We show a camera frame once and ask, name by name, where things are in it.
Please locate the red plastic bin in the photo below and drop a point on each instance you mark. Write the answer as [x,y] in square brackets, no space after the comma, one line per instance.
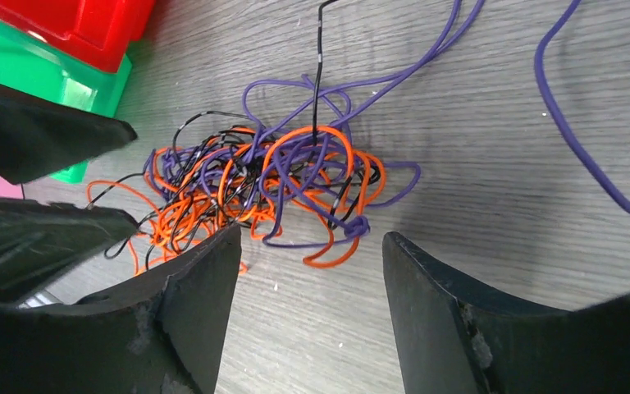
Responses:
[96,32]

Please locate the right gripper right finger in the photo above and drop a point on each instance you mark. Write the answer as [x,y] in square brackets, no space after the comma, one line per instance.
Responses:
[456,334]

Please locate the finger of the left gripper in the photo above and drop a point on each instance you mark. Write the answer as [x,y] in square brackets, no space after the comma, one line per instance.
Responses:
[39,243]
[39,137]

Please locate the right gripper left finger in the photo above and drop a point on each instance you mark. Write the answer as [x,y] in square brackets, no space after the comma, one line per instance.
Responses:
[160,332]

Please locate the green plastic bin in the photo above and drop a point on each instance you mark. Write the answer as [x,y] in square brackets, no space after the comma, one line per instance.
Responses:
[29,65]

